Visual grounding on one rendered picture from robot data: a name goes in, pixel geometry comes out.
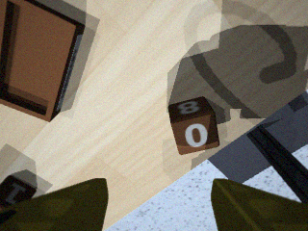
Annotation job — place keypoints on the brown wooden tray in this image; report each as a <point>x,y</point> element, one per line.
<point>38,48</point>

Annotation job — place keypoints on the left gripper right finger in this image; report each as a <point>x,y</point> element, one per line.
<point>239,207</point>

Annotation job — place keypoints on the brown cube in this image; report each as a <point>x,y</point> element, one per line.
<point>194,125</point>
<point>13,190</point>

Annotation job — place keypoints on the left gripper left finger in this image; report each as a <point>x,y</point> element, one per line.
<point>80,207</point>

